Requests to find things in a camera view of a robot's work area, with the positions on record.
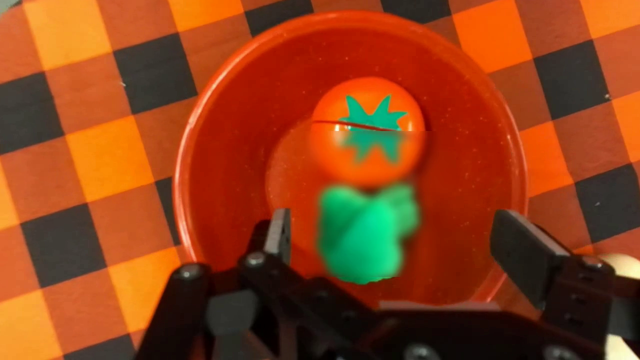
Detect green toy broccoli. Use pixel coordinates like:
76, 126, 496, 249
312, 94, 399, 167
315, 183, 419, 284

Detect red plastic bowl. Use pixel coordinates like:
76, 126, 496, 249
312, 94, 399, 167
174, 11, 525, 306

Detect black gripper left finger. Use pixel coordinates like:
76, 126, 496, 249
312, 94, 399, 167
263, 207, 291, 263

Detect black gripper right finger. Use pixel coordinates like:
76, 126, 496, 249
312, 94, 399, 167
490, 210, 573, 307

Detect red black checkered tablecloth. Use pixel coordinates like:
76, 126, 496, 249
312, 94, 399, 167
0, 0, 640, 360

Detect orange toy tomato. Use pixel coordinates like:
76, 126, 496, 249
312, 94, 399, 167
309, 75, 425, 188

